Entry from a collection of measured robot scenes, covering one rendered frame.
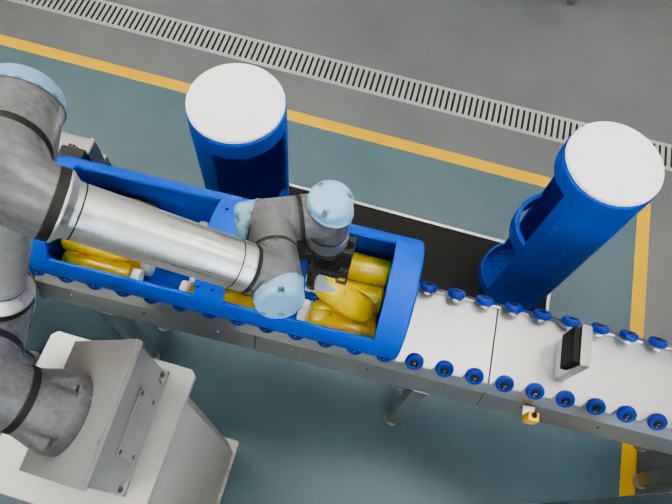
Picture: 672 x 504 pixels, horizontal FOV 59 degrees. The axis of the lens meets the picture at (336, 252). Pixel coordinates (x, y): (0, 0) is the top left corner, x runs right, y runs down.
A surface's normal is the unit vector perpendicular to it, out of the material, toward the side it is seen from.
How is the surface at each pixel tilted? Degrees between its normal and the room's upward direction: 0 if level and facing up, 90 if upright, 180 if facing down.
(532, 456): 0
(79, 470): 43
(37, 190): 33
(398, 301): 25
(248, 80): 0
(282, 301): 71
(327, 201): 0
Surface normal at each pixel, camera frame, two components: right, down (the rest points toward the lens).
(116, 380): -0.62, -0.46
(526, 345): 0.06, -0.41
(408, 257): 0.12, -0.65
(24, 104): 0.63, -0.61
